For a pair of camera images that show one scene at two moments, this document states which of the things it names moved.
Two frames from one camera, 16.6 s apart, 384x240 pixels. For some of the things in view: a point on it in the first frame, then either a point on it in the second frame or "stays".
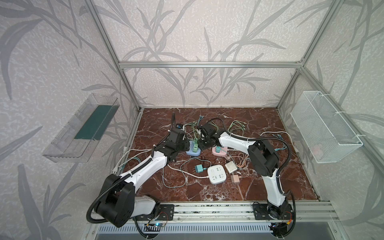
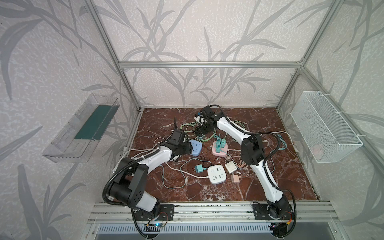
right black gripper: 204,141 → 203,128
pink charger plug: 235,178 stays
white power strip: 217,174 stays
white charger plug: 231,167 stays
